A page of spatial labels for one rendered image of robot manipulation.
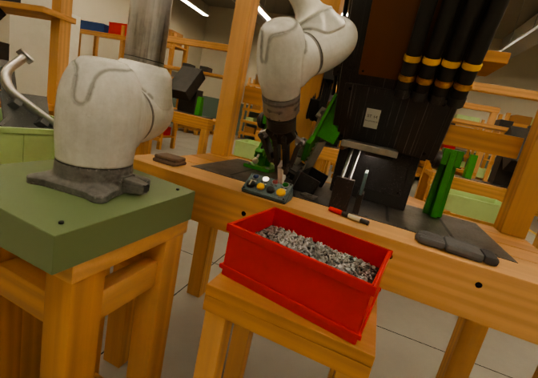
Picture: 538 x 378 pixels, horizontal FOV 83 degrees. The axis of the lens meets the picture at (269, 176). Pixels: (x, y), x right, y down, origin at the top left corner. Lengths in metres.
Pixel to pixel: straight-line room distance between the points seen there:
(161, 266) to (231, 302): 0.25
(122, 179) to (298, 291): 0.43
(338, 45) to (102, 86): 0.50
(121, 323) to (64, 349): 0.78
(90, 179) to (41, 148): 0.56
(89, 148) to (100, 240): 0.19
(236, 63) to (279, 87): 1.02
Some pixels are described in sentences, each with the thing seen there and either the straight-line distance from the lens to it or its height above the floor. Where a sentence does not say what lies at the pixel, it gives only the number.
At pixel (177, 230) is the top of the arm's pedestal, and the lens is 0.82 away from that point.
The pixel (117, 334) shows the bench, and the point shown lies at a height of 0.16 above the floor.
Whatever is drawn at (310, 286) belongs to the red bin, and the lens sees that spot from 0.61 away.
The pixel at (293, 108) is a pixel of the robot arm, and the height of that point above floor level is 1.18.
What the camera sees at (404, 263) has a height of 0.85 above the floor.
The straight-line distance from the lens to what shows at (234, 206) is 1.00.
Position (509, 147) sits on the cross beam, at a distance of 1.64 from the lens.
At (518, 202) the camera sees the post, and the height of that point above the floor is 1.02.
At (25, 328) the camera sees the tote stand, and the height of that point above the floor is 0.26.
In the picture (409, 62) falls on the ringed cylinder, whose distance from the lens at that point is 0.95.
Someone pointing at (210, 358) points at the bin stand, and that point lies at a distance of 0.77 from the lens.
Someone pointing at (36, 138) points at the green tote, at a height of 0.93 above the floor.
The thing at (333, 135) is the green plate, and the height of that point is 1.13.
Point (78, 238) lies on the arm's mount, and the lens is 0.60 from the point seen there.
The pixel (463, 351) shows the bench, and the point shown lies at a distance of 1.80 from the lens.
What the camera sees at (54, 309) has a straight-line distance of 0.72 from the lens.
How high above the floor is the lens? 1.16
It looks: 12 degrees down
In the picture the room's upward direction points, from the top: 12 degrees clockwise
